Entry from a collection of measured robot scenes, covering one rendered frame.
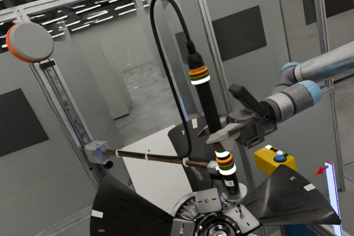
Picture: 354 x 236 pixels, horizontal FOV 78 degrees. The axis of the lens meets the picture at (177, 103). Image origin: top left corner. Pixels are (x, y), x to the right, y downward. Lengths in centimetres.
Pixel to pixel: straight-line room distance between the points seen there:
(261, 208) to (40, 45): 99
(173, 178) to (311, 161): 138
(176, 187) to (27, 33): 83
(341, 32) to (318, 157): 305
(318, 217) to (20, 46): 114
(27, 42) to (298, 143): 178
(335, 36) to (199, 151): 420
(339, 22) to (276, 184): 413
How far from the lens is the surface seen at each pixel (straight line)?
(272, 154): 115
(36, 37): 106
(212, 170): 63
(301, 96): 67
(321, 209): 81
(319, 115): 199
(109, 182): 67
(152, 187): 93
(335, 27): 472
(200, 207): 74
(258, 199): 78
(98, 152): 100
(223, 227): 66
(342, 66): 73
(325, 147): 215
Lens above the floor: 173
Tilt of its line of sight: 17 degrees down
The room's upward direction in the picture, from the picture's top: 19 degrees counter-clockwise
